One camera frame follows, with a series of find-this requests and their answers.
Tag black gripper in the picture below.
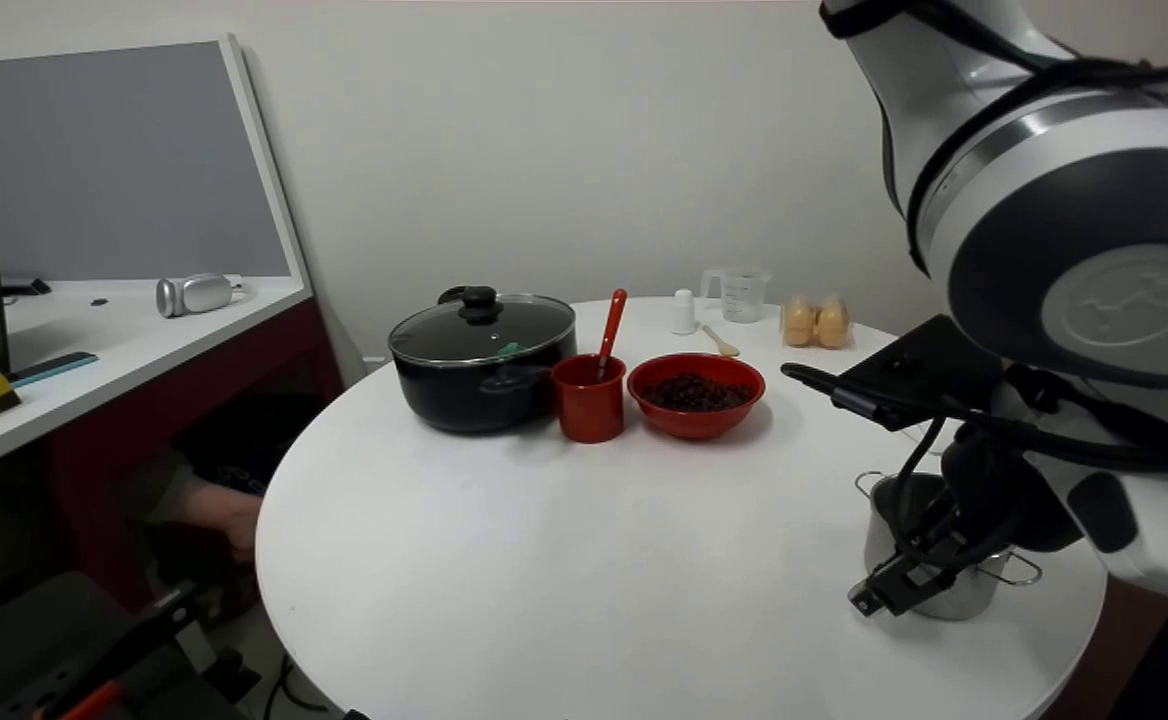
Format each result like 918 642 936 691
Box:
852 421 1079 621

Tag small silver pot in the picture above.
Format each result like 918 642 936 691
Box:
855 466 1046 623

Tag black cooking pot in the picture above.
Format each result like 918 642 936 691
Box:
393 330 581 440

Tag glass pot lid black knob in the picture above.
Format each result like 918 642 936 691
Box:
382 285 581 372

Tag brown egg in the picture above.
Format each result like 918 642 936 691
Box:
778 290 821 351
812 290 855 351

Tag red bowl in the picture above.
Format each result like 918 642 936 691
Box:
624 349 770 442

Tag dark beans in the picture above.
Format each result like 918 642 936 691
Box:
645 372 752 416

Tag wooden spoon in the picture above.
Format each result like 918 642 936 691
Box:
697 316 744 361

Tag clear measuring cup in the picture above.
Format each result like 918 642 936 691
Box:
697 260 775 329

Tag red cup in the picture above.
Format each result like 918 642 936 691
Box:
546 351 632 449

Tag red spatula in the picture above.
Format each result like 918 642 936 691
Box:
591 285 632 384

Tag seated person leg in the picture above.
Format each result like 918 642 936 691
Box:
141 450 267 562

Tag silver cylindrical gadget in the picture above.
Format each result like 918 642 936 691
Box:
157 273 252 322

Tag white desk with red panel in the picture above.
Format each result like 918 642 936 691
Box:
0 273 345 602

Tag dark teal strip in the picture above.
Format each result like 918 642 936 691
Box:
8 349 99 391

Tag black office chair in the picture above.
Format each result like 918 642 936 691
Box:
0 570 267 720

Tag gray partition panel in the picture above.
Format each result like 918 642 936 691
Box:
0 34 314 290

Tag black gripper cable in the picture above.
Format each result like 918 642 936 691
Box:
884 413 952 536

